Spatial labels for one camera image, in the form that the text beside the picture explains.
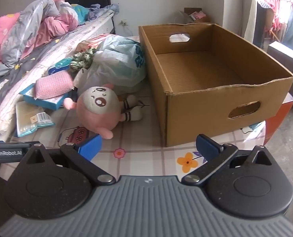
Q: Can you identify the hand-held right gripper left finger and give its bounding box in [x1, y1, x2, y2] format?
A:
[20, 133, 116, 185]

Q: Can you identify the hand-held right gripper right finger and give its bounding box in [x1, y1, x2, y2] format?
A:
[182, 133, 273, 187]

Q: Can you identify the pink round plush toy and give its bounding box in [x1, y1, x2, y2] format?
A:
[64, 83, 145, 139]

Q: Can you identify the brown cardboard box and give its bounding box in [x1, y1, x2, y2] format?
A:
[138, 23, 293, 148]

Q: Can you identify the bag of cotton swabs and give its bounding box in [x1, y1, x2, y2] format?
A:
[15, 101, 55, 138]

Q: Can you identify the blue bandage box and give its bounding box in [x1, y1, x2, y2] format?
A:
[19, 83, 71, 110]

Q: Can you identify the pink knitted sponge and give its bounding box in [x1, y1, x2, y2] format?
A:
[35, 70, 74, 100]

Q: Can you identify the floral checked tablecloth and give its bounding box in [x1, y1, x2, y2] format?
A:
[9, 36, 267, 176]

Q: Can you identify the orange box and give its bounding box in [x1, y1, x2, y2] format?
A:
[265, 92, 293, 146]

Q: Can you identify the green patterned scrunchie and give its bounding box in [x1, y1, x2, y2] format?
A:
[70, 48, 97, 72]

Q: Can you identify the white plastic bag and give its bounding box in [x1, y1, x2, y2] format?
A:
[73, 35, 147, 94]

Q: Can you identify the pink flat packet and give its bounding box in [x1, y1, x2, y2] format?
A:
[77, 35, 112, 50]

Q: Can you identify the mattress with quilted cover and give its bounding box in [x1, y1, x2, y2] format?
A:
[0, 10, 116, 141]

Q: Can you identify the grey storage box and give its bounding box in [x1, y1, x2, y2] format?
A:
[267, 41, 293, 115]

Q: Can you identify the pink and grey quilt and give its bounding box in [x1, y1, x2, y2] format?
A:
[0, 0, 80, 70]

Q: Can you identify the small open cardboard box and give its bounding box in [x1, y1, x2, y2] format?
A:
[184, 7, 211, 23]

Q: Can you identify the teal pillow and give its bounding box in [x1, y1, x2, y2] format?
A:
[71, 4, 90, 25]

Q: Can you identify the blue crumpled cloth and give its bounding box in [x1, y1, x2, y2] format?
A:
[87, 3, 120, 21]

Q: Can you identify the white curtain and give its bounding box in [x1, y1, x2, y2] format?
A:
[244, 0, 265, 47]

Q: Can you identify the pink hanging garment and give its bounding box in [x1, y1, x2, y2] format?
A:
[259, 0, 292, 34]

